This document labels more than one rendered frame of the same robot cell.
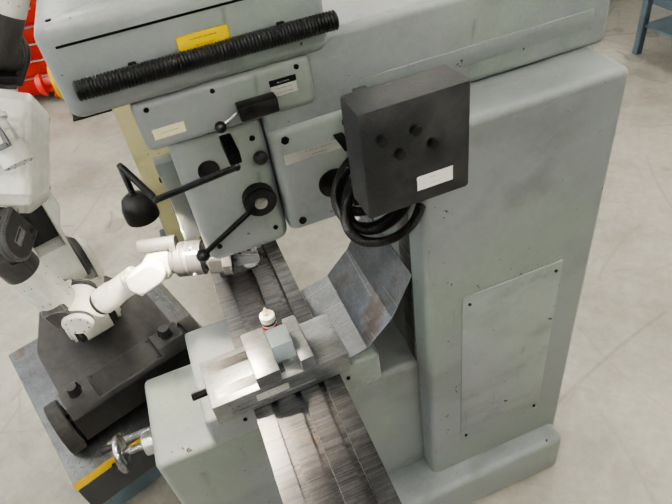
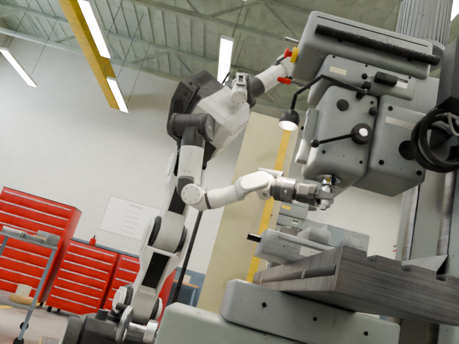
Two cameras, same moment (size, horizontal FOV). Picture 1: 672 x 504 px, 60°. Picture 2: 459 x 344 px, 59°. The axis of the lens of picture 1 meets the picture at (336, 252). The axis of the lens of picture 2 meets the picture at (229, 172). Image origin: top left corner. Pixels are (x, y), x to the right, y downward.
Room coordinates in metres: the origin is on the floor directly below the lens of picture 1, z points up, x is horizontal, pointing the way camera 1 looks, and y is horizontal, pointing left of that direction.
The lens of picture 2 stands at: (-0.32, 0.21, 0.82)
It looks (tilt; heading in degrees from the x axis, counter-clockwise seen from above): 16 degrees up; 14
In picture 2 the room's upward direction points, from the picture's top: 16 degrees clockwise
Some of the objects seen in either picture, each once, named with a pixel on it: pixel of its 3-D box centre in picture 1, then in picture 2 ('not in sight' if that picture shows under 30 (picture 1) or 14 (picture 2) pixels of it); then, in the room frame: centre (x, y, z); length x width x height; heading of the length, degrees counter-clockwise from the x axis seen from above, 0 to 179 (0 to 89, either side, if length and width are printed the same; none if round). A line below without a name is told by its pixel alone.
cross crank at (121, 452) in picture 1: (133, 449); (135, 327); (0.99, 0.70, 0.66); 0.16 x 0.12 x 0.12; 104
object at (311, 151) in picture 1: (305, 148); (388, 151); (1.15, 0.03, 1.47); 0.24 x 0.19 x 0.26; 14
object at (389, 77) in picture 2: (244, 112); (378, 79); (0.99, 0.12, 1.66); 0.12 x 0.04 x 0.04; 104
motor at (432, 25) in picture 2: not in sight; (423, 26); (1.17, -0.03, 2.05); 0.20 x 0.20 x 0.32
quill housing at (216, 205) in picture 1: (225, 173); (338, 138); (1.11, 0.21, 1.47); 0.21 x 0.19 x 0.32; 14
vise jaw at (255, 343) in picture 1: (260, 356); (311, 238); (0.92, 0.23, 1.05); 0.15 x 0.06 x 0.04; 15
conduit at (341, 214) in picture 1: (369, 189); (436, 144); (0.98, -0.09, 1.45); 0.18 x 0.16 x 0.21; 104
